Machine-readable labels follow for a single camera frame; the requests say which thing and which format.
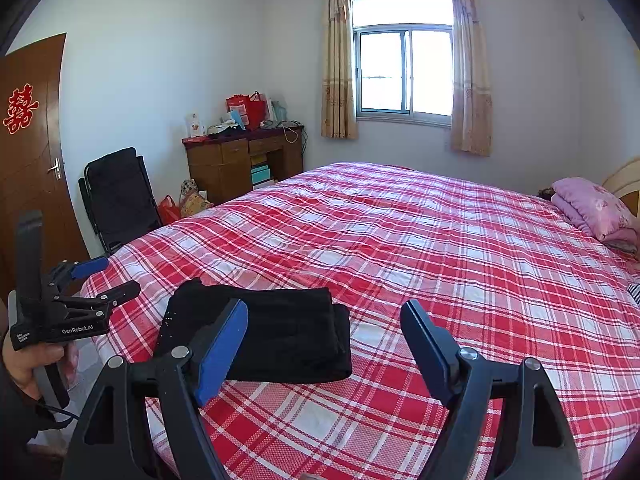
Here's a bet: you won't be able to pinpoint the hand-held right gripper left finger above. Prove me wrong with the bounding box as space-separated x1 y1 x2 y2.
60 297 249 480

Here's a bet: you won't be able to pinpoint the brown wooden door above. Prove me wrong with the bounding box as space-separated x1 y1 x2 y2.
0 32 91 306

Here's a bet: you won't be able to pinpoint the black folding chair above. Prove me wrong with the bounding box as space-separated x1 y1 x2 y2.
77 147 163 256

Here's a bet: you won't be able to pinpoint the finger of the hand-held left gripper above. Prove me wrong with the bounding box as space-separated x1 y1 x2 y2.
55 280 142 318
47 256 110 295

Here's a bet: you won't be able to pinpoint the wooden bed headboard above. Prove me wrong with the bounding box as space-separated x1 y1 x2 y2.
600 156 640 198

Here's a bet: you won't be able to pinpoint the brown wooden desk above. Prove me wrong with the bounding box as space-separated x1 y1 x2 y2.
182 125 306 206

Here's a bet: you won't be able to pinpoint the white cable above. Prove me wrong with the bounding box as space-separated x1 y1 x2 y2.
281 124 307 153

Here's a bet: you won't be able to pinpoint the person's left hand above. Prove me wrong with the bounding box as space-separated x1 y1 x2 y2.
0 330 68 401

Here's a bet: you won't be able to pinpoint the black pants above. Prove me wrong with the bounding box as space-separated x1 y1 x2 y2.
152 277 353 383

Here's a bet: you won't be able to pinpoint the red plaid bed sheet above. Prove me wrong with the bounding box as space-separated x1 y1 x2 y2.
80 161 640 480

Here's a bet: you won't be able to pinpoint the black cable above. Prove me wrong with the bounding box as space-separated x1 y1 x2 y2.
37 399 82 425

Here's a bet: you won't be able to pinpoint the pink folded blanket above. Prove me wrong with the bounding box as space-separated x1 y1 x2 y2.
550 176 640 256

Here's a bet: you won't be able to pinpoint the sliding window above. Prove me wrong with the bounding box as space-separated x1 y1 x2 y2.
351 0 455 121

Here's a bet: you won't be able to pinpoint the red plastic bag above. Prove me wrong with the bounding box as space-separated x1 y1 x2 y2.
157 195 182 225

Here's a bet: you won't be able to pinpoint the floral fabric bag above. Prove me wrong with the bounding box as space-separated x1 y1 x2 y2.
179 179 215 218

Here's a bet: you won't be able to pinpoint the red paper door decoration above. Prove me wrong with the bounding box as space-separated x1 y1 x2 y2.
2 85 41 136

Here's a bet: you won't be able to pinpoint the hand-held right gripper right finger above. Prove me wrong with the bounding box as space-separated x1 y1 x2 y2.
400 300 583 480

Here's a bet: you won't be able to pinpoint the red gift bag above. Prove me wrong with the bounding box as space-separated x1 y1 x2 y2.
226 91 268 131

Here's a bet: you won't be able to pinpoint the beige patterned curtain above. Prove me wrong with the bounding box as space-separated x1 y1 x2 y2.
320 0 359 140
446 0 494 157

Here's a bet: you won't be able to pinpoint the person's left forearm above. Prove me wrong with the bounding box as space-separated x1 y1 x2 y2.
0 360 76 480

